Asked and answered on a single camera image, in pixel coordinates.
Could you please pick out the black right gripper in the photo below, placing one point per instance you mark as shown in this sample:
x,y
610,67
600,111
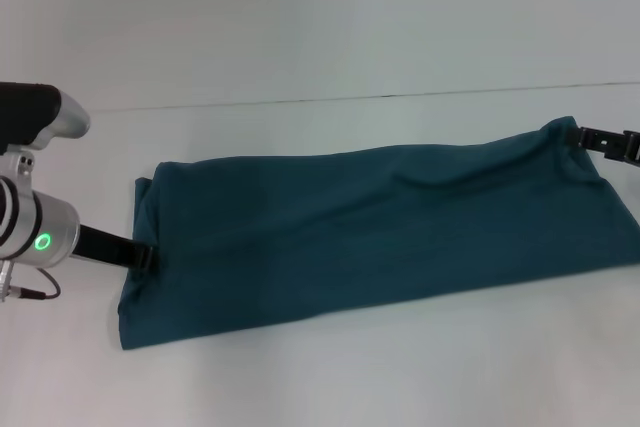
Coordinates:
x,y
627,147

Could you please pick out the blue FREE print t-shirt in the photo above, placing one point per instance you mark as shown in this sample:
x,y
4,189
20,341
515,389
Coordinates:
x,y
375,222

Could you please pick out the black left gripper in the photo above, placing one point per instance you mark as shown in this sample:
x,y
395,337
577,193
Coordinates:
x,y
102,247

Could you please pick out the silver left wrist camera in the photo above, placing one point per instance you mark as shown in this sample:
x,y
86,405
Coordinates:
x,y
35,112

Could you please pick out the white silver robot left arm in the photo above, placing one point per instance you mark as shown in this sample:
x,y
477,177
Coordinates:
x,y
35,227

